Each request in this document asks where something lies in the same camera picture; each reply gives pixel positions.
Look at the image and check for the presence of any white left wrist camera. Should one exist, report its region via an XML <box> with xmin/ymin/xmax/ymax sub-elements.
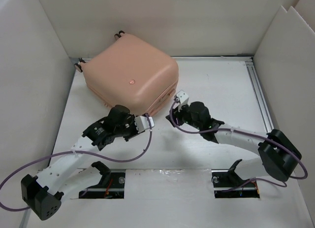
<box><xmin>134</xmin><ymin>116</ymin><xmax>155</xmax><ymax>133</ymax></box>

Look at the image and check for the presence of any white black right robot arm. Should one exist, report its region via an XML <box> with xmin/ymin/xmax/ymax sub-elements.
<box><xmin>166</xmin><ymin>101</ymin><xmax>302</xmax><ymax>190</ymax></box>

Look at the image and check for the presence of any pink hard-shell suitcase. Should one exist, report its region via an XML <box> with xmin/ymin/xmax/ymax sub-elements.
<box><xmin>74</xmin><ymin>31</ymin><xmax>179</xmax><ymax>116</ymax></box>

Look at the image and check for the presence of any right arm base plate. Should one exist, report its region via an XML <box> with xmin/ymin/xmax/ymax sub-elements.
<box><xmin>211</xmin><ymin>159</ymin><xmax>260</xmax><ymax>198</ymax></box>

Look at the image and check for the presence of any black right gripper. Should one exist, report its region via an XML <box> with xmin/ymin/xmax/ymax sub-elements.
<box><xmin>165</xmin><ymin>101</ymin><xmax>202</xmax><ymax>130</ymax></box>

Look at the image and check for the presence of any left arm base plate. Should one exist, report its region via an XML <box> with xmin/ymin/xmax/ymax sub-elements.
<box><xmin>78</xmin><ymin>161</ymin><xmax>126</xmax><ymax>199</ymax></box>

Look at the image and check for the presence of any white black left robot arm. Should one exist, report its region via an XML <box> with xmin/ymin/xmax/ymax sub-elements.
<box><xmin>21</xmin><ymin>105</ymin><xmax>154</xmax><ymax>221</ymax></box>

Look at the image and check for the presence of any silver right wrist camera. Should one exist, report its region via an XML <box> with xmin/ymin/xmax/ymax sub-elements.
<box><xmin>174</xmin><ymin>90</ymin><xmax>189</xmax><ymax>111</ymax></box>

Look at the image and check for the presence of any white foam board front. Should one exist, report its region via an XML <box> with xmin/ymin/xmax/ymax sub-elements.
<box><xmin>27</xmin><ymin>170</ymin><xmax>313</xmax><ymax>228</ymax></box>

